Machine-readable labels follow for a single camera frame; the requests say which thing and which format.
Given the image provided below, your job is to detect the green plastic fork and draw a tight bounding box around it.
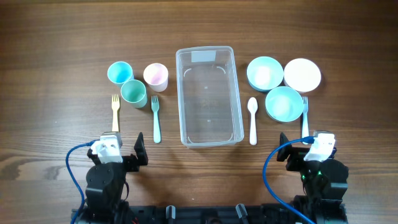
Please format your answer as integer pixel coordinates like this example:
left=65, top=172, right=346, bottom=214
left=151, top=95, right=161, bottom=144

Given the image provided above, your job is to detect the green plastic bowl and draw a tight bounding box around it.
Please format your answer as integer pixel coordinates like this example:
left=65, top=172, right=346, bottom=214
left=265, top=86, right=304, bottom=123

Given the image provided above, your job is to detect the yellow plastic fork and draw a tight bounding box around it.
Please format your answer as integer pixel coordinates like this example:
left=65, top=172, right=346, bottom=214
left=111, top=95, right=121, bottom=132

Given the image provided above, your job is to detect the light blue plastic fork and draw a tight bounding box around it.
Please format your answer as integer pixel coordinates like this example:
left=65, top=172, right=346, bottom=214
left=302, top=96, right=309, bottom=138

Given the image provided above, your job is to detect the green plastic cup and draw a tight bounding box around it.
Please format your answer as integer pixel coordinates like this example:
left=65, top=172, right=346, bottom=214
left=121, top=80, right=147, bottom=108

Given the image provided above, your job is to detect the white plastic spoon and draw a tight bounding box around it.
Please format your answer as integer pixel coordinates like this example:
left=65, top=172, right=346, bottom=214
left=248, top=97, right=258, bottom=146

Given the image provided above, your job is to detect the pink plastic cup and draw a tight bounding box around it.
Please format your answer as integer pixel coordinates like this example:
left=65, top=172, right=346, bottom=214
left=143, top=63, right=169, bottom=92

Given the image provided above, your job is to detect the blue plastic cup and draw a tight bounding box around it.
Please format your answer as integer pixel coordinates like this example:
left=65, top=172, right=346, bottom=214
left=107, top=61, right=134, bottom=88

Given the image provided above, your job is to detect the pink plastic bowl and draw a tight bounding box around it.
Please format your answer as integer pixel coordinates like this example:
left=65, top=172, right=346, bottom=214
left=284, top=58, right=322, bottom=93

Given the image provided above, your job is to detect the blue plastic bowl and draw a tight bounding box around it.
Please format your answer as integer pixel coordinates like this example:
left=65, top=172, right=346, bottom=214
left=246, top=56, right=284, bottom=92

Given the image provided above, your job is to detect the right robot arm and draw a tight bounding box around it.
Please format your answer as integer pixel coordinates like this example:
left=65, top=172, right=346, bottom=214
left=277, top=145, right=349, bottom=223

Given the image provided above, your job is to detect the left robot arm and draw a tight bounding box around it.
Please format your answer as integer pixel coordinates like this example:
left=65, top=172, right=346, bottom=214
left=72, top=131, right=148, bottom=223

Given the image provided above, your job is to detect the clear plastic container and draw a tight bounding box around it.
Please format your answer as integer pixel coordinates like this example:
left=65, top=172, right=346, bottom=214
left=175, top=46, right=244, bottom=148

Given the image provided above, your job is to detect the right blue cable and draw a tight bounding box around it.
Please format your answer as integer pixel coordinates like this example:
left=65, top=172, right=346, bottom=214
left=262, top=136, right=317, bottom=224

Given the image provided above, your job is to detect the blue cable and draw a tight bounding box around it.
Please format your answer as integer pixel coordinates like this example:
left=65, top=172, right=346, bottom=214
left=262, top=136, right=317, bottom=224
left=65, top=139, right=98, bottom=224

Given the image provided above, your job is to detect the left blue cable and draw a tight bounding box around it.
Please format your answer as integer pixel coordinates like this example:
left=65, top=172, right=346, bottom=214
left=65, top=139, right=98, bottom=224

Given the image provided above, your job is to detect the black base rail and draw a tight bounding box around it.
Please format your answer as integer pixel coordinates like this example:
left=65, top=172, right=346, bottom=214
left=70, top=203, right=348, bottom=224

